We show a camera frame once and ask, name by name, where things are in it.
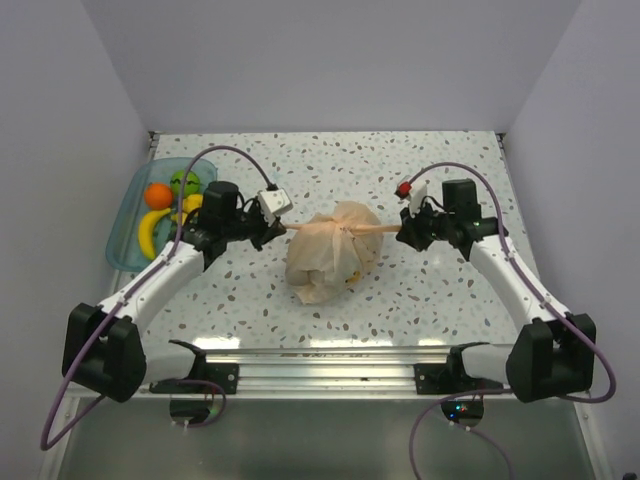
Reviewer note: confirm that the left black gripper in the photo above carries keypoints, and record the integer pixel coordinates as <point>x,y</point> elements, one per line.
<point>262,227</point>

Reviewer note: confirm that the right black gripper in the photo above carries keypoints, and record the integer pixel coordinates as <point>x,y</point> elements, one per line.
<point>415,222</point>

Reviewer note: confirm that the orange plastic bag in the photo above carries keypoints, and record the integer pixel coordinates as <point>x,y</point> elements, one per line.
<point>331,253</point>

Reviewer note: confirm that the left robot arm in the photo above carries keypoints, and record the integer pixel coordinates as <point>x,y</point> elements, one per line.
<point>103,349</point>

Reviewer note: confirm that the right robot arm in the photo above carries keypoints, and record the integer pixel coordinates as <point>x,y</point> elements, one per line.
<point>552,355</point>

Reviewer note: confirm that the fake yellow lemon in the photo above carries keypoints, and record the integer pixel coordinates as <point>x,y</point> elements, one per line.
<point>189,204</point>

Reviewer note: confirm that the fake green apple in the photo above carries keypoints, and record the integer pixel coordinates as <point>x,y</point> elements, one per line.
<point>188,183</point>

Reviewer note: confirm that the fake orange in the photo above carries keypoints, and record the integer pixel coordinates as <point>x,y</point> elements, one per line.
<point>158,196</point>

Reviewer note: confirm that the blue plastic tray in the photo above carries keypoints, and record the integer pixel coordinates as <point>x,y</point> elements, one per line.
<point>122,250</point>

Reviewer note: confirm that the right round controller board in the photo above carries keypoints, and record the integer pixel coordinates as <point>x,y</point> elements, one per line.
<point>468,413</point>

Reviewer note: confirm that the round controller board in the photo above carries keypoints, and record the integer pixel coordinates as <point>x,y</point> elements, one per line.
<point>468,413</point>
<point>190,411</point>

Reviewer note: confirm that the left round controller board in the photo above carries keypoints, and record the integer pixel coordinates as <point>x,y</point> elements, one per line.
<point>190,411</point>

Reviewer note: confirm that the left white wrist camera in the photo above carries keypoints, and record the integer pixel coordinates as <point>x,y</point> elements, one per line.
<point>274,204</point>

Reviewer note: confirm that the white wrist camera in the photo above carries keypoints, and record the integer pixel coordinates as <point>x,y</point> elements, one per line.
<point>274,204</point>
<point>415,193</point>

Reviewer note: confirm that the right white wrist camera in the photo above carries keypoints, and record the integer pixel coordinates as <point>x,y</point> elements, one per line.
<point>415,193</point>

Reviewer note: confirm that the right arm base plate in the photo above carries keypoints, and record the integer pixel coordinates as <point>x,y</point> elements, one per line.
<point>449,377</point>

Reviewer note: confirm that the aluminium rail frame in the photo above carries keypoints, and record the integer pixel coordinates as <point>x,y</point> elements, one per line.
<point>311,372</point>

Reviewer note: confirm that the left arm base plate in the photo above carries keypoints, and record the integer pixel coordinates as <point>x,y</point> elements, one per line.
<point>206,378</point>

